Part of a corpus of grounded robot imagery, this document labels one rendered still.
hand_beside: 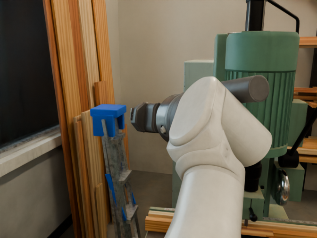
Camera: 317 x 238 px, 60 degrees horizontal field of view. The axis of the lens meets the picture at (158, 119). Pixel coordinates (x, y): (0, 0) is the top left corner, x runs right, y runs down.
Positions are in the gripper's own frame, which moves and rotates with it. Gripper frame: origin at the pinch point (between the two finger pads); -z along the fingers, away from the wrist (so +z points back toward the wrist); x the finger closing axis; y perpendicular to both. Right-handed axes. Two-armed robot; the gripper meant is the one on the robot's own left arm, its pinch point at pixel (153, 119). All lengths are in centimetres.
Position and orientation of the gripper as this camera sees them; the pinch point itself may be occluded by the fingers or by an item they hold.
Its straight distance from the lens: 57.2
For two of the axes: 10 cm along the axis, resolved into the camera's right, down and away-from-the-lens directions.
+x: 9.1, 0.9, 4.1
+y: 0.9, -10.0, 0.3
